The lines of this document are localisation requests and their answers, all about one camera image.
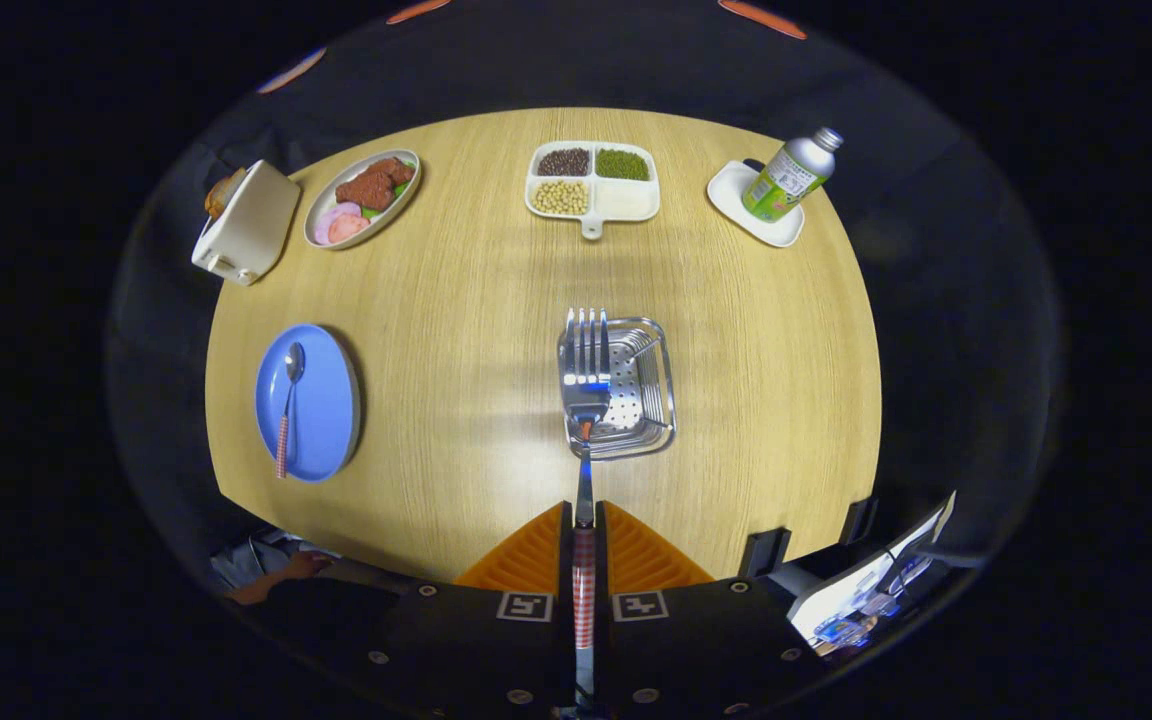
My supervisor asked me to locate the blue oval plate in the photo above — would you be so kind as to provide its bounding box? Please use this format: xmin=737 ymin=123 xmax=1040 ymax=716
xmin=254 ymin=322 xmax=364 ymax=483

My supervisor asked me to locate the brown meat steak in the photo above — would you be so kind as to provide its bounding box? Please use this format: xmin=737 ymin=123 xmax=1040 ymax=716
xmin=334 ymin=156 xmax=415 ymax=213

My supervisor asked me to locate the lit computer screen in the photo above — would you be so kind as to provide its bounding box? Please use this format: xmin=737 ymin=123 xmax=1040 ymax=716
xmin=786 ymin=490 xmax=957 ymax=661

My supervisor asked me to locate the pale pink ham slice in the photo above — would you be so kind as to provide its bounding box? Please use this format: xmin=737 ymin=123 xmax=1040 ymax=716
xmin=313 ymin=202 xmax=362 ymax=241

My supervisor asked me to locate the pile of green beans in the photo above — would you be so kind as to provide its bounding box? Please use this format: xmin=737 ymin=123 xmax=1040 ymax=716
xmin=595 ymin=148 xmax=651 ymax=182

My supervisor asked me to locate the spoon with checked handle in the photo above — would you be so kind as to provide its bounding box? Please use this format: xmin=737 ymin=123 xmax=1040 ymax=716
xmin=274 ymin=342 xmax=307 ymax=481

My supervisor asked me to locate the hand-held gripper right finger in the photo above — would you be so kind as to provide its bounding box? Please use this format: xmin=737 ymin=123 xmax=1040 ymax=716
xmin=594 ymin=500 xmax=811 ymax=717

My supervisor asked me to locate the green label metal bottle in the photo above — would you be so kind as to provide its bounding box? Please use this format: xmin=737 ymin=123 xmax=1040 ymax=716
xmin=741 ymin=127 xmax=845 ymax=224

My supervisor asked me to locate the white toaster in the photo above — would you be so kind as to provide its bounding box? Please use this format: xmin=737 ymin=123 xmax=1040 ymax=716
xmin=191 ymin=160 xmax=303 ymax=287

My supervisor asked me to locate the small white plate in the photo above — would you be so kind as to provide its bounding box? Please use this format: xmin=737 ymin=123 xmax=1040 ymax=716
xmin=706 ymin=158 xmax=807 ymax=249

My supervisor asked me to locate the white divided dish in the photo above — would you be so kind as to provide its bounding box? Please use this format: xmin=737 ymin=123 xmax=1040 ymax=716
xmin=524 ymin=140 xmax=661 ymax=241

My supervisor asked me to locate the pile of dark brown beans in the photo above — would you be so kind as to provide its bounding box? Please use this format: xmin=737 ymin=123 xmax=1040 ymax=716
xmin=537 ymin=147 xmax=591 ymax=178

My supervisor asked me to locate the person's grey clothing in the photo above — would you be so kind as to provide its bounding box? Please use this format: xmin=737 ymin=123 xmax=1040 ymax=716
xmin=208 ymin=528 xmax=337 ymax=591

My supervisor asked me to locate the fork with checked handle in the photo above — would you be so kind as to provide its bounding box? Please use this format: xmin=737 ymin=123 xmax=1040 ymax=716
xmin=563 ymin=306 xmax=613 ymax=717

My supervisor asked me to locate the toasted bread slice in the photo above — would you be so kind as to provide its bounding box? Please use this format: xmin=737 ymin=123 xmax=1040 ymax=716
xmin=204 ymin=167 xmax=247 ymax=219

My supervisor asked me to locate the green lettuce leaf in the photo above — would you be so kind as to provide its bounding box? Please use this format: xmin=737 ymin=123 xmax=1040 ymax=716
xmin=361 ymin=160 xmax=415 ymax=221

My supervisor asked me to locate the metal wire basket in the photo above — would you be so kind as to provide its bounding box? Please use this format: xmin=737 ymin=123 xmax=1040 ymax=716
xmin=557 ymin=317 xmax=678 ymax=461

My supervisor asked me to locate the pile of yellow soybeans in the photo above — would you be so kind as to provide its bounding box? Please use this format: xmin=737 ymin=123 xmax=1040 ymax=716
xmin=532 ymin=179 xmax=591 ymax=216

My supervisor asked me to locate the grey food plate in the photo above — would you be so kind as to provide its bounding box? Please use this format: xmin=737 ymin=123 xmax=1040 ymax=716
xmin=303 ymin=148 xmax=423 ymax=251

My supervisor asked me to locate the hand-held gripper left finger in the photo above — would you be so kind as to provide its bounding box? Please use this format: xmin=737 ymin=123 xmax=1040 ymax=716
xmin=354 ymin=502 xmax=577 ymax=717

